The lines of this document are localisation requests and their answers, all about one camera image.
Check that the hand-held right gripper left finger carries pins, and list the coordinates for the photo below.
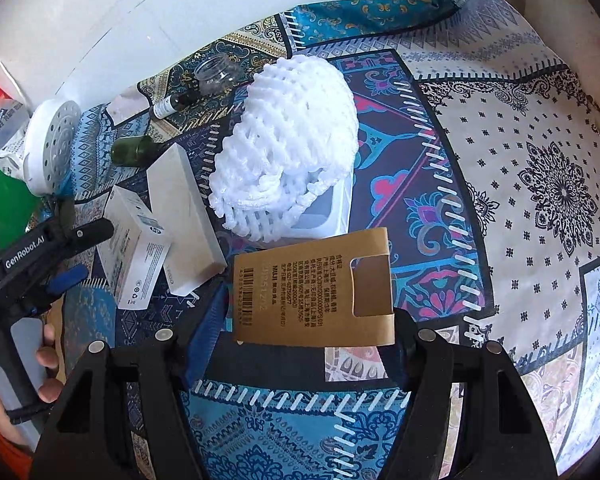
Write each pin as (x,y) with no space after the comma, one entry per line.
(207,332)

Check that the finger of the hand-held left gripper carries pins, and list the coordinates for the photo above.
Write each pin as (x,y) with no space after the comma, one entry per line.
(90,234)
(67,279)

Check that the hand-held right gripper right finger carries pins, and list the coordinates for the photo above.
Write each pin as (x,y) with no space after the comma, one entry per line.
(396,365)

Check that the brown cardboard card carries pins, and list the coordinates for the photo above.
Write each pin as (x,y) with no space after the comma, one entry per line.
(290,300)

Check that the dark bottle with white label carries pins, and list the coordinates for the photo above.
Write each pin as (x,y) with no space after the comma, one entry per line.
(172,105)

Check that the clear plastic jar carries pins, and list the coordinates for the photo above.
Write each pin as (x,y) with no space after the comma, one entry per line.
(215,72)

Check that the person's left hand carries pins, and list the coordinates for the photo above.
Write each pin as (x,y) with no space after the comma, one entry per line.
(49,360)

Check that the white printed carton box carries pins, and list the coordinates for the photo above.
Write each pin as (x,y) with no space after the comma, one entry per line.
(140,255)

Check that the green glass bottle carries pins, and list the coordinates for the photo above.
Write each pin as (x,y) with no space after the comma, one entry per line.
(135,150)

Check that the white perforated disc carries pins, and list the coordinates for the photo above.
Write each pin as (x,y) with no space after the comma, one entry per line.
(50,145)

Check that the long plain white box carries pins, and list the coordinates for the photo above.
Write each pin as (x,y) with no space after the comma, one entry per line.
(185,210)

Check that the white and blue bag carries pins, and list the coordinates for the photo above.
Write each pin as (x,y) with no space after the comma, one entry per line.
(5,130)

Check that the white plastic container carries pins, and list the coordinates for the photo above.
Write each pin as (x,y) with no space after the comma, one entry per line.
(325,215)

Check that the white foam net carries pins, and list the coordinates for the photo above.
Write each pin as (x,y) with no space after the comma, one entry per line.
(280,135)

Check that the blue patterned tablecloth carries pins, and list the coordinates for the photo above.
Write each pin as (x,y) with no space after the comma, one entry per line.
(505,160)

